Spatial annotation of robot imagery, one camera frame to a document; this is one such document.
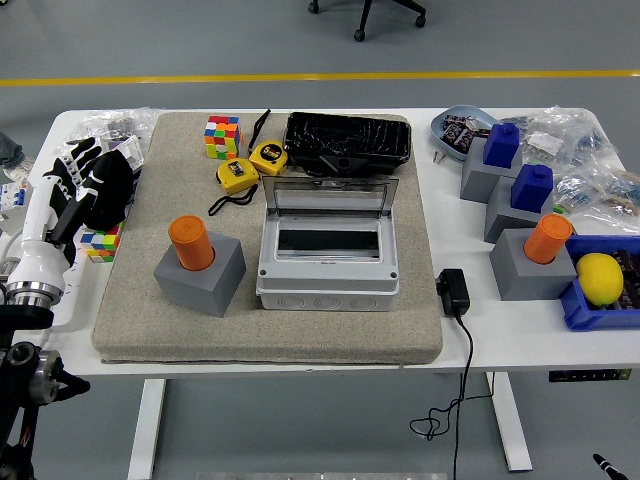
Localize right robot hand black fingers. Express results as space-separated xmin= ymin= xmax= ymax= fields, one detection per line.
xmin=592 ymin=453 xmax=629 ymax=480

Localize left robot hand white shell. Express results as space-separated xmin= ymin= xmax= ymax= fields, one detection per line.
xmin=5 ymin=137 xmax=109 ymax=297

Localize orange cylinder battery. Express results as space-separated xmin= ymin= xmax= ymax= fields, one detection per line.
xmin=523 ymin=213 xmax=574 ymax=266
xmin=167 ymin=214 xmax=216 ymax=272

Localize grey block with round hole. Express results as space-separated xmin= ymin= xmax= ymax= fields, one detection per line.
xmin=488 ymin=228 xmax=579 ymax=302
xmin=152 ymin=230 xmax=247 ymax=318

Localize grey junction box clear lid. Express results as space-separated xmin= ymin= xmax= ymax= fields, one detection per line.
xmin=255 ymin=174 xmax=401 ymax=312

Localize white packaging box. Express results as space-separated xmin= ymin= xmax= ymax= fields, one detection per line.
xmin=97 ymin=134 xmax=146 ymax=174

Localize white circuit breaker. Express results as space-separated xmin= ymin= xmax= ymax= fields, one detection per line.
xmin=0 ymin=179 xmax=29 ymax=221

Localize colourful puzzle cube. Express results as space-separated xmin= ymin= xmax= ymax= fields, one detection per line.
xmin=203 ymin=115 xmax=243 ymax=161
xmin=79 ymin=222 xmax=125 ymax=264

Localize black cloth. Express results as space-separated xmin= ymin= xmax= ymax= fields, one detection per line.
xmin=82 ymin=149 xmax=136 ymax=234

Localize black table control panel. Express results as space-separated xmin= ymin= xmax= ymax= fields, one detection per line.
xmin=548 ymin=368 xmax=632 ymax=384

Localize white table leg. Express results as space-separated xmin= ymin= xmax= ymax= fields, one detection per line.
xmin=127 ymin=378 xmax=167 ymax=480
xmin=487 ymin=372 xmax=534 ymax=472

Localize clear plastic bag of screws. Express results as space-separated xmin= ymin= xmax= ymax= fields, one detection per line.
xmin=64 ymin=107 xmax=161 ymax=151

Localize blue plastic bin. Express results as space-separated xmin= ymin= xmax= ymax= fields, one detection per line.
xmin=557 ymin=234 xmax=640 ymax=333

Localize yellow lemon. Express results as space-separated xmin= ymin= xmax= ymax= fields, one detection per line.
xmin=575 ymin=252 xmax=625 ymax=308

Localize dark packets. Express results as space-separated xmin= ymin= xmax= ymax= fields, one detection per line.
xmin=612 ymin=249 xmax=640 ymax=311

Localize yellow tape measure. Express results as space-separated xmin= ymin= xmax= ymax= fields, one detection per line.
xmin=247 ymin=108 xmax=290 ymax=177
xmin=207 ymin=157 xmax=261 ymax=217

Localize grey block holder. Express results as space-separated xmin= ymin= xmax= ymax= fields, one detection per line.
xmin=459 ymin=137 xmax=524 ymax=204
xmin=483 ymin=174 xmax=556 ymax=245

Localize clear bag of brown parts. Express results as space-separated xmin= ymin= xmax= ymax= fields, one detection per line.
xmin=597 ymin=169 xmax=640 ymax=224

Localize grey-brown mat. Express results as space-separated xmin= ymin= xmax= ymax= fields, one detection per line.
xmin=91 ymin=111 xmax=445 ymax=365

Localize clear bag of blue parts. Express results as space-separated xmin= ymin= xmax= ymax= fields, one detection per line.
xmin=499 ymin=105 xmax=620 ymax=169
xmin=552 ymin=167 xmax=609 ymax=217

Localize blue block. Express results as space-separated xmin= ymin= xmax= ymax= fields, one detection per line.
xmin=481 ymin=122 xmax=523 ymax=169
xmin=509 ymin=163 xmax=555 ymax=213

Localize black plastic tray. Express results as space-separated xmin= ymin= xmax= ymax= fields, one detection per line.
xmin=282 ymin=111 xmax=413 ymax=177

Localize light blue bowl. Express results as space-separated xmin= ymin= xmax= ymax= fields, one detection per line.
xmin=430 ymin=104 xmax=501 ymax=163

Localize grey power strip cable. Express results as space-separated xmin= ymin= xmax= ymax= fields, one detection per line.
xmin=0 ymin=234 xmax=24 ymax=282

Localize black power adapter with cord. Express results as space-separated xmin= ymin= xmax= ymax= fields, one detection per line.
xmin=409 ymin=268 xmax=497 ymax=480

